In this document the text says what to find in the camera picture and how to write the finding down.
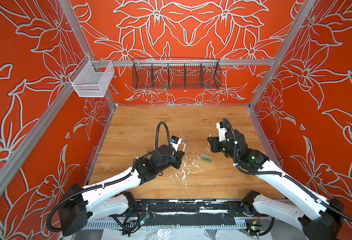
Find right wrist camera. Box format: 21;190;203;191
217;122;228;142

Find white slotted cable duct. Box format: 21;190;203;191
83;219;247;230

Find right base cable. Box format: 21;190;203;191
244;215;275;238

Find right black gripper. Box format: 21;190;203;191
206;135;241;163

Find beige pen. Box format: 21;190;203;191
183;136;188;152

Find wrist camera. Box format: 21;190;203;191
170;136;182;151
217;122;228;142

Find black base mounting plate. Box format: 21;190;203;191
109;198;269;218

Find black wire mesh basket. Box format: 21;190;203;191
132;57;222;90

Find left base cable bundle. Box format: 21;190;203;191
111;206;150;236

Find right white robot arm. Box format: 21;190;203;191
207;118;352;240

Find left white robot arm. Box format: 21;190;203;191
46;122;185;237

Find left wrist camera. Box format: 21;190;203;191
170;136;182;151

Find clear plastic bin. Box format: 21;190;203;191
69;56;115;98

